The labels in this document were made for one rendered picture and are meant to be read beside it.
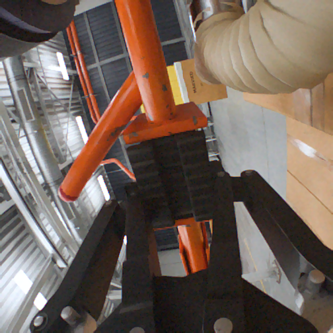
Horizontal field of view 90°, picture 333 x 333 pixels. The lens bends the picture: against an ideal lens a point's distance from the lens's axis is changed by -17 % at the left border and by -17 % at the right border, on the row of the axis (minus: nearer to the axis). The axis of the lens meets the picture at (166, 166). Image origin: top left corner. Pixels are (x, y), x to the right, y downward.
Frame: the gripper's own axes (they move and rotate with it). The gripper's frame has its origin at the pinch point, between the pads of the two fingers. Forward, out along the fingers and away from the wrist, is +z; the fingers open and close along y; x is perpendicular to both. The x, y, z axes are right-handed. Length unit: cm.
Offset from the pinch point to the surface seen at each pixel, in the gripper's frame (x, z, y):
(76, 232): -328, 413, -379
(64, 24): 17.0, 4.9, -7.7
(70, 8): 19.7, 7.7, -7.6
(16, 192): -55, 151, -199
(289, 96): 4.0, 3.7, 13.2
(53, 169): -125, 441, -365
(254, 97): 2.7, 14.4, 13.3
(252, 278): -312, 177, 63
